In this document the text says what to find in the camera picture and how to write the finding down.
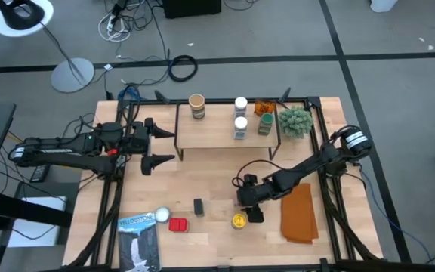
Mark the white lid seasoning jar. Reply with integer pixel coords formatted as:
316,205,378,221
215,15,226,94
233,97,248,119
233,116,249,141

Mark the coiled black cable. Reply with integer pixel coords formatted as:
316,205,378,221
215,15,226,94
168,54,199,83

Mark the white object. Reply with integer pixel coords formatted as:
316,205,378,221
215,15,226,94
369,0,399,13

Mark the floor lamp with round base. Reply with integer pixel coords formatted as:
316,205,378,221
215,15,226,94
0,0,96,94

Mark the orange folded cloth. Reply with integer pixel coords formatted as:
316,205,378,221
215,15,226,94
280,183,320,245

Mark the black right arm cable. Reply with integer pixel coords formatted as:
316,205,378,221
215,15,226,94
231,159,279,188

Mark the red plastic box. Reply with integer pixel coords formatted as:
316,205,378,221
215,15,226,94
168,217,190,233

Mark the black metal table frame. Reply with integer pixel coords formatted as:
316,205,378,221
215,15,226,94
63,96,385,272

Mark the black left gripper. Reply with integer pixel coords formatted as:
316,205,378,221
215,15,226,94
126,117,176,176

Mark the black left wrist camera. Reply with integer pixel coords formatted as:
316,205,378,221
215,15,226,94
98,122,125,142

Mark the small black block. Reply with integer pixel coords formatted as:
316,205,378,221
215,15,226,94
193,198,205,218

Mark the white panel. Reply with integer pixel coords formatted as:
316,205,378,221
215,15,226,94
7,195,68,249

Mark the wooden shelf with black legs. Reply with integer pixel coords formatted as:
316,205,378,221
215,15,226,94
173,100,282,162

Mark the orange spice packet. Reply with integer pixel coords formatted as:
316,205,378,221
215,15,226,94
254,98,277,117

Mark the black frame clamp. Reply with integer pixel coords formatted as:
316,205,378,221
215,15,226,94
277,86,292,104
153,89,172,104

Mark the black desk crossbeam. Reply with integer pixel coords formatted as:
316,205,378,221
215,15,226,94
0,188,73,230

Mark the tan lid spice jar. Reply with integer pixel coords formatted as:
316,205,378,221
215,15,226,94
187,93,206,121

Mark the black power adapter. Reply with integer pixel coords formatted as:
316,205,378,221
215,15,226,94
29,163,51,184

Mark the green lid spice jar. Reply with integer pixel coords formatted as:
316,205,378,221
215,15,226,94
257,112,276,137

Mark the green plant in white pot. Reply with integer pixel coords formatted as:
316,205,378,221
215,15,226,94
277,105,314,140

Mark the blue cable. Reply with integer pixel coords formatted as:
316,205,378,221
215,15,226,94
118,85,143,102

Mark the black box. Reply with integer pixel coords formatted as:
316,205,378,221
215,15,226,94
162,0,223,20

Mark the white power strip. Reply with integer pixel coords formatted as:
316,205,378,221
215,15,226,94
103,11,119,35

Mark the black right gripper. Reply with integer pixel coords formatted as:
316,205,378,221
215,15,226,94
236,177,279,224

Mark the yellow lid spice jar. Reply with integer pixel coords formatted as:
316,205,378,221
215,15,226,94
231,212,248,230

